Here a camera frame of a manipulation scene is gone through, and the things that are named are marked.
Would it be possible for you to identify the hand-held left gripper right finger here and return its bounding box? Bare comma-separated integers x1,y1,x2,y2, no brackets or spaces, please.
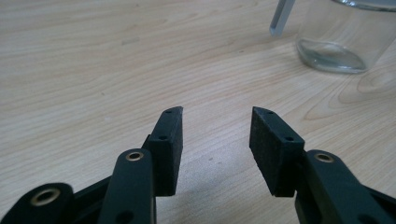
248,105,396,224

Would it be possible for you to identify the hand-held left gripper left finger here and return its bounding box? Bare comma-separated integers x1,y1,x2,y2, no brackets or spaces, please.
97,105,184,224

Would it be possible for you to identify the clear glass jar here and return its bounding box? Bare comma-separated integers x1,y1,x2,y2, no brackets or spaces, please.
295,0,396,75

